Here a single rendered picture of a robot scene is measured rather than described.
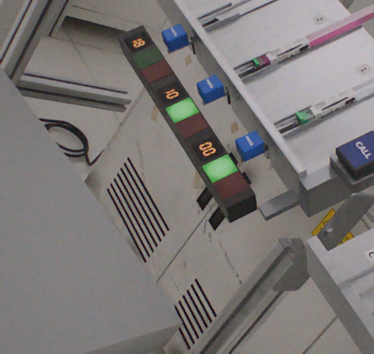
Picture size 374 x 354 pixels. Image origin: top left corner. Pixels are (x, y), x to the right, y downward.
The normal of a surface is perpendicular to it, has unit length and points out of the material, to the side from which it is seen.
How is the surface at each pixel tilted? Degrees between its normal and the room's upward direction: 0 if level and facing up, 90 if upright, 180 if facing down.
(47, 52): 0
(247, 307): 90
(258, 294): 90
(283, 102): 43
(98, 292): 0
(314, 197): 90
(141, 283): 0
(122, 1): 90
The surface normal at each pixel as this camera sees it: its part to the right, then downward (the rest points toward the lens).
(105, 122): 0.53, -0.72
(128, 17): 0.47, 0.70
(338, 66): -0.09, -0.58
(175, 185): -0.71, -0.07
